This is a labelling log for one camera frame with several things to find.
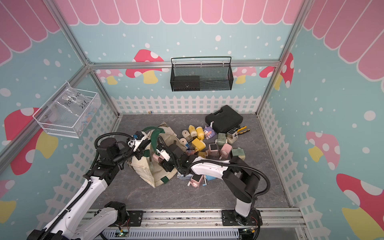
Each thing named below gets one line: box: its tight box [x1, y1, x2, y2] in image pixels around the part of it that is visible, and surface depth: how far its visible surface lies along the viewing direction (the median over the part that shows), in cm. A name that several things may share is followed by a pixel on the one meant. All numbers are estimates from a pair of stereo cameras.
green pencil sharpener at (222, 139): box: [217, 133, 227, 147], surface depth 102 cm
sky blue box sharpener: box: [205, 175, 217, 181], surface depth 87 cm
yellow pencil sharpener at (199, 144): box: [191, 138, 206, 152], surface depth 101 cm
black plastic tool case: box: [205, 105, 243, 134], surface depth 115 cm
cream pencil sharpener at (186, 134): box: [181, 129, 194, 143], surface depth 102 cm
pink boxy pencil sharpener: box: [219, 143, 233, 160], surface depth 94 cm
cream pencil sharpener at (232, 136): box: [227, 129, 239, 144], surface depth 102 cm
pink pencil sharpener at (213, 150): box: [208, 143, 219, 157], surface depth 93 cm
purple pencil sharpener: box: [203, 125, 216, 140], surface depth 104 cm
